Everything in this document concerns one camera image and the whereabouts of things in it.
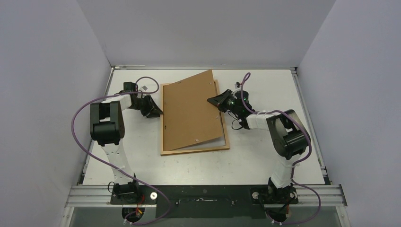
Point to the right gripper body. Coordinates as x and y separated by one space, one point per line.
224 100

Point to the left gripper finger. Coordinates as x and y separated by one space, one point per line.
153 108
153 114

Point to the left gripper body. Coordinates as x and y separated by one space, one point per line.
144 104

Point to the wooden picture frame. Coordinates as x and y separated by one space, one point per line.
197 150

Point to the brown backing board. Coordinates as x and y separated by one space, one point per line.
188 117

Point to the photo print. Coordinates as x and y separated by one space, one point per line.
217 142

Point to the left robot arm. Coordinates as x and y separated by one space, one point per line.
107 128

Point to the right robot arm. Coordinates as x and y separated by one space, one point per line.
288 136

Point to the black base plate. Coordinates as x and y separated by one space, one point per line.
204 201

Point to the aluminium rail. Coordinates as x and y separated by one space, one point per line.
99 196

